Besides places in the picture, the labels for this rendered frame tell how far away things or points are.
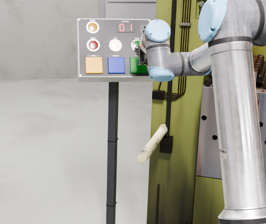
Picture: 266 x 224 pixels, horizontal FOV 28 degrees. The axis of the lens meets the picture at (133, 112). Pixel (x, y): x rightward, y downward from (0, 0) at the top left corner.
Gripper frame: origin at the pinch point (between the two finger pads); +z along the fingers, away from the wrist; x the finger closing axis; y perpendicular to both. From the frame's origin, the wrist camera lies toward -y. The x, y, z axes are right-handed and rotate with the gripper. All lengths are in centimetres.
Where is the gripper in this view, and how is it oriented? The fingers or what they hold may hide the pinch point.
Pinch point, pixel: (142, 55)
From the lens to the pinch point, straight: 231.7
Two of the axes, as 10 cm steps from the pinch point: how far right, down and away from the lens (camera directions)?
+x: 9.9, -0.1, 1.5
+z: -1.5, 2.2, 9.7
